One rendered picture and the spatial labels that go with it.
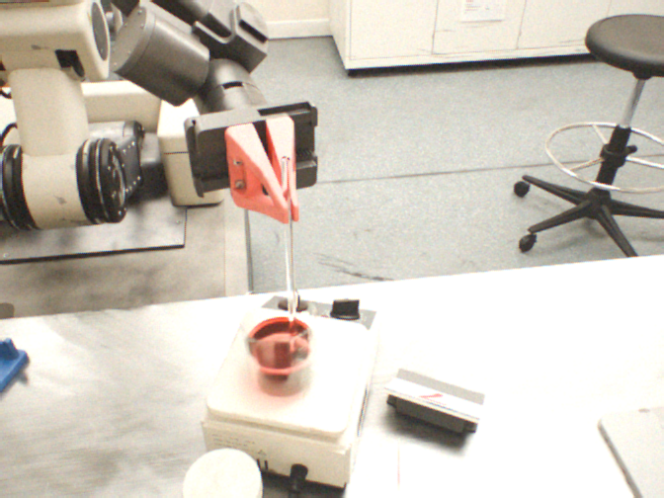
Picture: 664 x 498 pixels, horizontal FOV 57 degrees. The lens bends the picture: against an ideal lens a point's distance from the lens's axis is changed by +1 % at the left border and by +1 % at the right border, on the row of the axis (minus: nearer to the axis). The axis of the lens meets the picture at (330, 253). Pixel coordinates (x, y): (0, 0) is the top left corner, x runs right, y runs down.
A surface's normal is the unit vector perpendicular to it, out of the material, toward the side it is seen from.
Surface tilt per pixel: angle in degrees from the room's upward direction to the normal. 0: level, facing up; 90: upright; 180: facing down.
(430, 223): 0
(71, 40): 112
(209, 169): 90
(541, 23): 90
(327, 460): 90
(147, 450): 0
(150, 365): 0
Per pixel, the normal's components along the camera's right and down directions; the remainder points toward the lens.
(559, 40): 0.14, 0.65
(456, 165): 0.00, -0.76
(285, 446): -0.22, 0.64
